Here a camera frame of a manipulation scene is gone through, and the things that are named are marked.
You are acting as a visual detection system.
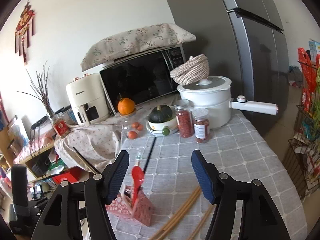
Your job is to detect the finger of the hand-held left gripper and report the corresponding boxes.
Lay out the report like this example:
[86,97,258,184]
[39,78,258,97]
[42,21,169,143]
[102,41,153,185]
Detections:
[12,164,28,207]

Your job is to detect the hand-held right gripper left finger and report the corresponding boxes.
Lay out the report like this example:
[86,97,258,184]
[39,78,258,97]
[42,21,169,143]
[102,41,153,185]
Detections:
[30,150,130,240]

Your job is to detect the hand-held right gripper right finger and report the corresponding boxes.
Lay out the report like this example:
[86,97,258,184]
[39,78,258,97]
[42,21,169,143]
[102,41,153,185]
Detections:
[191,149,292,240]

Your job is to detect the red spoon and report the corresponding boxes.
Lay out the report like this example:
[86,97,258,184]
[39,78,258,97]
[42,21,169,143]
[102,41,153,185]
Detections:
[132,150,146,205]

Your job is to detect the bundle of wooden chopsticks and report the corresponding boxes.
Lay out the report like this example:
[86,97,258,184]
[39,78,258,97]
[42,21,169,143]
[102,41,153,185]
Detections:
[149,186,215,240]

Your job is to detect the pink perforated utensil holder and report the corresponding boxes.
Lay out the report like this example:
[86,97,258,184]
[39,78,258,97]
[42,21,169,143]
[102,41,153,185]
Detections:
[105,184,155,227]

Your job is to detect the wooden shelf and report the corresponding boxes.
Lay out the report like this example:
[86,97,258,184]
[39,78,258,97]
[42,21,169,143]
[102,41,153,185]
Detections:
[0,115,65,188]

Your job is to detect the draped floral cloth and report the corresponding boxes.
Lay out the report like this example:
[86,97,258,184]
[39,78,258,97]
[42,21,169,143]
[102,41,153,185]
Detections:
[54,124,123,173]

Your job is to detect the short jar of red dates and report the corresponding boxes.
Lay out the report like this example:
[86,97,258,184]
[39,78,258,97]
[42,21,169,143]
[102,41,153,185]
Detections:
[192,108,213,143]

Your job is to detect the red box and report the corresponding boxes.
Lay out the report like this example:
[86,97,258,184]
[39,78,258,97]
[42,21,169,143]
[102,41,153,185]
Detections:
[51,166,90,187]

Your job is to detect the clear glass jar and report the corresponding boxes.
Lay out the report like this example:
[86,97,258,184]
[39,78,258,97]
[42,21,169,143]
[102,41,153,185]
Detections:
[117,114,148,140]

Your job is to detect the white plate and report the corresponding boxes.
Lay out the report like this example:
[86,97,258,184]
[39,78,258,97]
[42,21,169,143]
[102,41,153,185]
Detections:
[146,125,179,137]

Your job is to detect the tall jar of red berries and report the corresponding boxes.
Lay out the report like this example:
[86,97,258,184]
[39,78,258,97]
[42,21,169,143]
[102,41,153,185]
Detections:
[174,99,195,138]

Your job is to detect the white bowl with green knob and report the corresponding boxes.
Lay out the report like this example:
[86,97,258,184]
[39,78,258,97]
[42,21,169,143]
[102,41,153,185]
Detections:
[147,116,178,137]

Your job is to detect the large orange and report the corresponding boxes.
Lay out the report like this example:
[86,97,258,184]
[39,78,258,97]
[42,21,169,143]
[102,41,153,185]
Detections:
[117,94,136,115]

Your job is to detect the white electric cooking pot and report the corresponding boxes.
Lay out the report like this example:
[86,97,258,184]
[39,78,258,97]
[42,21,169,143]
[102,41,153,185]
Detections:
[177,76,279,130]

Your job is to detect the red label glass jar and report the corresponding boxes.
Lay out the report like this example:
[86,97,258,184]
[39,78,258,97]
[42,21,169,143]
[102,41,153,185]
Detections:
[51,113,71,138]

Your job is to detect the dark green squash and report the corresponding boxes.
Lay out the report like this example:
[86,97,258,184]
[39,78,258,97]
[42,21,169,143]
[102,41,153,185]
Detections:
[149,105,173,123]

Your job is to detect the cream air fryer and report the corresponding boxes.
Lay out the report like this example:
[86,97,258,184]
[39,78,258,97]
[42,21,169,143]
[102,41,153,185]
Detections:
[66,73,109,127]

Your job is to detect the dry bare branches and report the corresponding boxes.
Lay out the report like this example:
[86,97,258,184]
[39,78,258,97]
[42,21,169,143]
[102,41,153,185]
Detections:
[17,60,54,118]

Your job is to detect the black microwave oven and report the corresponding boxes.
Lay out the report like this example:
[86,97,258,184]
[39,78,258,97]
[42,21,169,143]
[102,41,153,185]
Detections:
[99,45,187,117]

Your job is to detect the floral cloth microwave cover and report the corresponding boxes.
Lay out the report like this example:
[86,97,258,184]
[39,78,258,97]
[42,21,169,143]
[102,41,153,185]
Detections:
[81,23,197,72]

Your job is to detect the grey refrigerator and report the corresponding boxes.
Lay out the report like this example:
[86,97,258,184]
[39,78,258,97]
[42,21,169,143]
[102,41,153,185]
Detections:
[157,0,292,135]

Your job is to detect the small red plastic bag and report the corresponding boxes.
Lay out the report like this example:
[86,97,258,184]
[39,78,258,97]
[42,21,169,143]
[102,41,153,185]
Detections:
[297,47,320,115]

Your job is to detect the blue printed box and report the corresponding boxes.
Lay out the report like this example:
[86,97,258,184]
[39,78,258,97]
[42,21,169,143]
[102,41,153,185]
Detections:
[308,40,320,55]

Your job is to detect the black wire storage rack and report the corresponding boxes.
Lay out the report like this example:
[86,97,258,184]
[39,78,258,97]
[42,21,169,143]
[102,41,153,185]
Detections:
[282,62,320,200]

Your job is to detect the woven rope basket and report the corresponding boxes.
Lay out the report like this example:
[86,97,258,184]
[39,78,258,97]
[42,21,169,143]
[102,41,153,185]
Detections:
[170,54,210,85]

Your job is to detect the red hanging wall ornament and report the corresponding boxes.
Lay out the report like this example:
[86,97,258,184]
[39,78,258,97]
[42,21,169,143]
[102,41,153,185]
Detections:
[14,0,35,65]

